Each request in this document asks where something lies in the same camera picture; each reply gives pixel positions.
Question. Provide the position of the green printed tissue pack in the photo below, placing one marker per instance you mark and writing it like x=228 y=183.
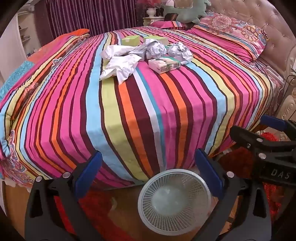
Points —
x=165 y=66

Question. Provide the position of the paper ball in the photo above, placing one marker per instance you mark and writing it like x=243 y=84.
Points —
x=156 y=48
x=179 y=52

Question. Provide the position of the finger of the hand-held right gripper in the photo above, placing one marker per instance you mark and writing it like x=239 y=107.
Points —
x=274 y=121
x=245 y=136

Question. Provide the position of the white vase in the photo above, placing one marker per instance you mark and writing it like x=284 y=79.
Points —
x=151 y=12

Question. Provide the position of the red rug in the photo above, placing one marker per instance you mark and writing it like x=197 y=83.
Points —
x=233 y=160

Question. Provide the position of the white mesh wastebasket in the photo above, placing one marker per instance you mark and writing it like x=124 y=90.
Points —
x=150 y=208

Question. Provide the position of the white wardrobe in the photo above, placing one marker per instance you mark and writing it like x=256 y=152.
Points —
x=22 y=34

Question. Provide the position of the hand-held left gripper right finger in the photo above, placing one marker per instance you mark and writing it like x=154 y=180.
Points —
x=209 y=171

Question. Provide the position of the green box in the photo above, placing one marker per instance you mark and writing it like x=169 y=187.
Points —
x=130 y=41
x=161 y=39

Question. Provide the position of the purple curtain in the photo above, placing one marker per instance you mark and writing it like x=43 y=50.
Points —
x=92 y=16

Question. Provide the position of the cream carved nightstand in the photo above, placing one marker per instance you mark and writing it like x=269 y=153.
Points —
x=153 y=21
x=288 y=104

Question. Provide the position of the dark brown cushion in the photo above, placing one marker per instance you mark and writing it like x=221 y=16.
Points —
x=173 y=17

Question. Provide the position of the red flowers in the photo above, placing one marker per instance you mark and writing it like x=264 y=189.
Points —
x=150 y=3

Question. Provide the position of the colourful striped bedsheet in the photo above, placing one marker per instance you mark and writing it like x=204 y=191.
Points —
x=138 y=115

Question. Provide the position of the beige tufted headboard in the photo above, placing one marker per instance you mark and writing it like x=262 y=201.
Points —
x=266 y=20

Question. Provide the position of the pink striped pillow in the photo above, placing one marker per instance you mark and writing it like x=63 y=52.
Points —
x=171 y=24

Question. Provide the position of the green plush toy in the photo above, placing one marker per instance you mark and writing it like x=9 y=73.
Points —
x=185 y=11

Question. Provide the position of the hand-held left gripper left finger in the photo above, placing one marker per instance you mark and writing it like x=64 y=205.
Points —
x=89 y=169

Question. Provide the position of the pink floral pillow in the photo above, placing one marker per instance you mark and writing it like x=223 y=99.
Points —
x=233 y=30

